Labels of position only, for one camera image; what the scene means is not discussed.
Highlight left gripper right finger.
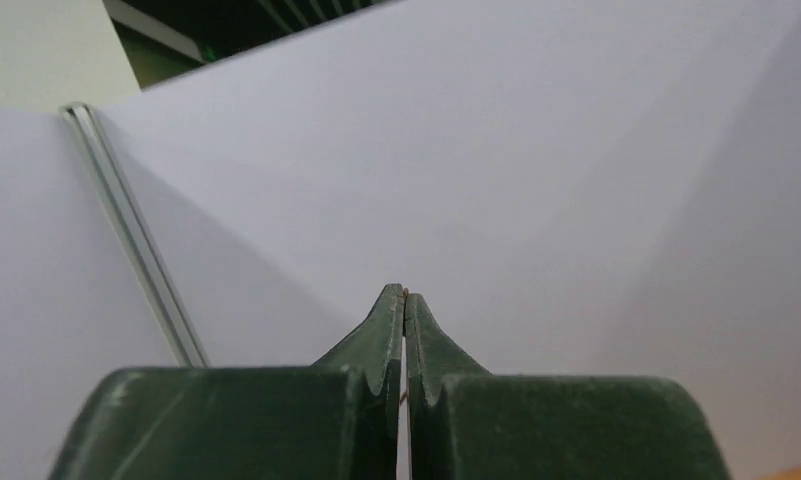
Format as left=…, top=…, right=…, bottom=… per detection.
left=404, top=293, right=730, bottom=479

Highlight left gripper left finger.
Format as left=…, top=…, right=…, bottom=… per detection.
left=50, top=284, right=405, bottom=479

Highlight left aluminium corner post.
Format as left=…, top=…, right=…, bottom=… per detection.
left=60, top=102, right=210, bottom=368

